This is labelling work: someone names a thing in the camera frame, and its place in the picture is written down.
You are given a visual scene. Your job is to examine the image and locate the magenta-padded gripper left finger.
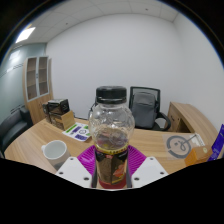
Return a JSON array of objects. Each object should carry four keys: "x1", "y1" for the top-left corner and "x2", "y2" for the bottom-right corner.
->
[{"x1": 55, "y1": 144, "x2": 98, "y2": 189}]

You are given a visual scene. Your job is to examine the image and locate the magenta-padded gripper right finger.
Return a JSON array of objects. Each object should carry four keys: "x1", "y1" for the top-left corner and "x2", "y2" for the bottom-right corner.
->
[{"x1": 125, "y1": 144, "x2": 170, "y2": 189}]

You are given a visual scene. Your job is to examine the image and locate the clear bottle with black cap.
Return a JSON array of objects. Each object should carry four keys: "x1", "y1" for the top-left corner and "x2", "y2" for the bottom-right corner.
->
[{"x1": 88, "y1": 85, "x2": 136, "y2": 186}]

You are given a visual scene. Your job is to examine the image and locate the white and grey mug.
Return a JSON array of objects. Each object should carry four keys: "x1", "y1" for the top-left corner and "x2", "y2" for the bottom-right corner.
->
[{"x1": 40, "y1": 139, "x2": 72, "y2": 171}]

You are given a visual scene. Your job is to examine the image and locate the white leaflet with coloured prints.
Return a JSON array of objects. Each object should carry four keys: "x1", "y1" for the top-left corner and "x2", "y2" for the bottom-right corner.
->
[{"x1": 62, "y1": 122, "x2": 93, "y2": 143}]

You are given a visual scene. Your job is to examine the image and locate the sheet with round grey print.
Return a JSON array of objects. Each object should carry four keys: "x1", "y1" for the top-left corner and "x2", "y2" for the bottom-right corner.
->
[{"x1": 162, "y1": 132, "x2": 206, "y2": 160}]

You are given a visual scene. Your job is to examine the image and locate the black mesh office chair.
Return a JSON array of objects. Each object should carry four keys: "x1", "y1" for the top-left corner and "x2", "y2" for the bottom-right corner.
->
[{"x1": 128, "y1": 86, "x2": 172, "y2": 132}]

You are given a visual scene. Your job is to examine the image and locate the grey backpack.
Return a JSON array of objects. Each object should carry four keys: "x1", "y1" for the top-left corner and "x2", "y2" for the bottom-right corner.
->
[{"x1": 130, "y1": 91, "x2": 158, "y2": 130}]

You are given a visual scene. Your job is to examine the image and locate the black box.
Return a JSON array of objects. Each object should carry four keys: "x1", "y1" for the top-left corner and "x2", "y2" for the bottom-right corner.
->
[{"x1": 46, "y1": 98, "x2": 71, "y2": 116}]

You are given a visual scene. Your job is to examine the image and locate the wooden side desk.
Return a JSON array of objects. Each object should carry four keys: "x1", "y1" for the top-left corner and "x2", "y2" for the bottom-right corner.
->
[{"x1": 166, "y1": 101, "x2": 219, "y2": 141}]

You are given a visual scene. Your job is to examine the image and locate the wooden shelf cabinet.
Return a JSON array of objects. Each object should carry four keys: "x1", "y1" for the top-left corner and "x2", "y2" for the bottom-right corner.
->
[{"x1": 22, "y1": 55, "x2": 54, "y2": 125}]

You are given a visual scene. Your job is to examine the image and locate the purple standing sign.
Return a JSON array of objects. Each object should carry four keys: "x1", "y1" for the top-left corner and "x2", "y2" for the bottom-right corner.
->
[{"x1": 207, "y1": 123, "x2": 224, "y2": 162}]

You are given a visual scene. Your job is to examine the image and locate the black sofa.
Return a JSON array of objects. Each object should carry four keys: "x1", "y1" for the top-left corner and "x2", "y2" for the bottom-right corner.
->
[{"x1": 0, "y1": 106, "x2": 34, "y2": 154}]

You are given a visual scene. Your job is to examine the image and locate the ceiling light panel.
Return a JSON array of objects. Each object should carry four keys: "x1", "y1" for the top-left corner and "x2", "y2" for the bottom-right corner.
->
[{"x1": 14, "y1": 26, "x2": 37, "y2": 45}]

